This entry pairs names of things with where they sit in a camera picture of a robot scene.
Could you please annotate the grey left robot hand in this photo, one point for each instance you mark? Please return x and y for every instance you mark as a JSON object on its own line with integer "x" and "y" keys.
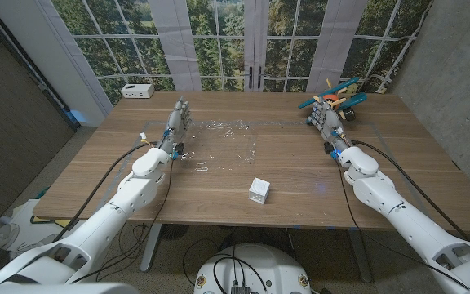
{"x": 177, "y": 124}

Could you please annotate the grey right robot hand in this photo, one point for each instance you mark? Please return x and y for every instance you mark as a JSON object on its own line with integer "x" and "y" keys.
{"x": 329, "y": 120}

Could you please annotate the clear plastic wrap sheet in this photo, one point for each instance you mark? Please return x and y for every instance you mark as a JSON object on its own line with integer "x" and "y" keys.
{"x": 218, "y": 143}

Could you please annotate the white cube package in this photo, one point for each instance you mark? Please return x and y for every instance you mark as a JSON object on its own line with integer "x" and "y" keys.
{"x": 259, "y": 190}

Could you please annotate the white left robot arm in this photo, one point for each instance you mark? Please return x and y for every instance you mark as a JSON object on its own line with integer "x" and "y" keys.
{"x": 129, "y": 196}

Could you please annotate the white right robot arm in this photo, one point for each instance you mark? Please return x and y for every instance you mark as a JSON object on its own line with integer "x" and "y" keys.
{"x": 382, "y": 192}

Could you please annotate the teal wooden toy airplane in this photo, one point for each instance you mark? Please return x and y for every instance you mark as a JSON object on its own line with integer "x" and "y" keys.
{"x": 355, "y": 100}

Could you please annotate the white power box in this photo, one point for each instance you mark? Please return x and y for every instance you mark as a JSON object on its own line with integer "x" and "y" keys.
{"x": 137, "y": 90}

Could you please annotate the printed window forest backdrop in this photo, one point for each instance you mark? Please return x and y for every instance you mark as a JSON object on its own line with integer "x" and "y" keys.
{"x": 218, "y": 41}

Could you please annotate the black round fan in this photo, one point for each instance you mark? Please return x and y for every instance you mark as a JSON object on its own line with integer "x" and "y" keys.
{"x": 174, "y": 230}

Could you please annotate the grey table leg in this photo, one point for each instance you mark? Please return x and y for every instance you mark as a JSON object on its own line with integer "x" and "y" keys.
{"x": 360, "y": 257}
{"x": 151, "y": 249}

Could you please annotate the dark brown door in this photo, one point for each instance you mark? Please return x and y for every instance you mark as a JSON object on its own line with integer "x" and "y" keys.
{"x": 14, "y": 122}

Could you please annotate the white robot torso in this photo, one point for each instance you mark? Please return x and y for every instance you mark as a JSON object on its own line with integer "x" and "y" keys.
{"x": 255, "y": 269}

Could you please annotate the white flat floor panel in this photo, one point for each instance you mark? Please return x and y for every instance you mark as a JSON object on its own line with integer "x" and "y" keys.
{"x": 27, "y": 216}

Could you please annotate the white shoe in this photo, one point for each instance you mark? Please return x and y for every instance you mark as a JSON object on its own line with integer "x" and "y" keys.
{"x": 2, "y": 237}

